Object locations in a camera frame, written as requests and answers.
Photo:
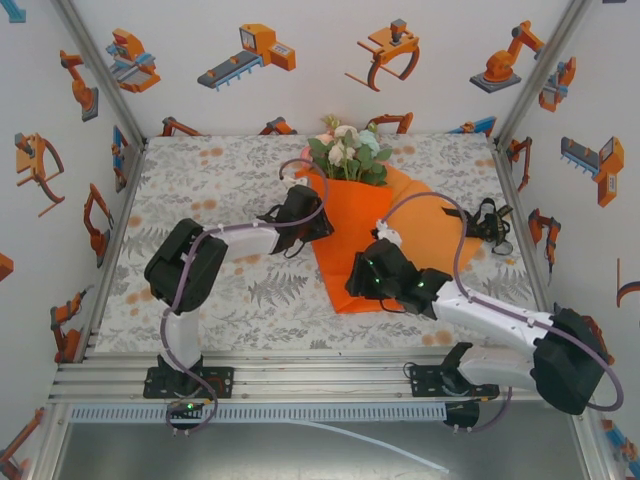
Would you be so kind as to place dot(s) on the orange wrapping paper sheet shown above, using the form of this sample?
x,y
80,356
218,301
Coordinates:
x,y
350,215

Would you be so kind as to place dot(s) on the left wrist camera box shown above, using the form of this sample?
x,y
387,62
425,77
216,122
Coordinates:
x,y
292,182

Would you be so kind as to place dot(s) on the black circuit board green light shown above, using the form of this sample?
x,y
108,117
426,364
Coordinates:
x,y
187,410

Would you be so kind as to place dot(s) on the thin white plastic strip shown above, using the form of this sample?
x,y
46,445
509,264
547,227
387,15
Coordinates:
x,y
425,461

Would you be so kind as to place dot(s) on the wide aluminium frame rail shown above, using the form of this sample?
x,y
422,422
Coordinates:
x,y
320,380

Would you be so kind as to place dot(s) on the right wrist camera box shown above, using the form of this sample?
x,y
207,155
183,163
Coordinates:
x,y
387,234

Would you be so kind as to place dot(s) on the blue fake flower stem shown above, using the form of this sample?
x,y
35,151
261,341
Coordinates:
x,y
369,137

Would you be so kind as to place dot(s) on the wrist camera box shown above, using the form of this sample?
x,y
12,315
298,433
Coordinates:
x,y
292,182
387,234

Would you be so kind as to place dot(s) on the deep pink fake flower stem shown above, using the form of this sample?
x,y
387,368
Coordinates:
x,y
308,159

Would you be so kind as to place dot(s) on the aluminium frame post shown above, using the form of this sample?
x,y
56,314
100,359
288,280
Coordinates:
x,y
104,75
539,75

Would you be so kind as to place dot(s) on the black printed ribbon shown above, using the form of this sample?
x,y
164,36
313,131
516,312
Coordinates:
x,y
487,226

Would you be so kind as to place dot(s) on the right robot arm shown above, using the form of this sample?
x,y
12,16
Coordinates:
x,y
570,365

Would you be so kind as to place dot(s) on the aluminium side rail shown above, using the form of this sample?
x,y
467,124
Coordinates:
x,y
131,185
507,170

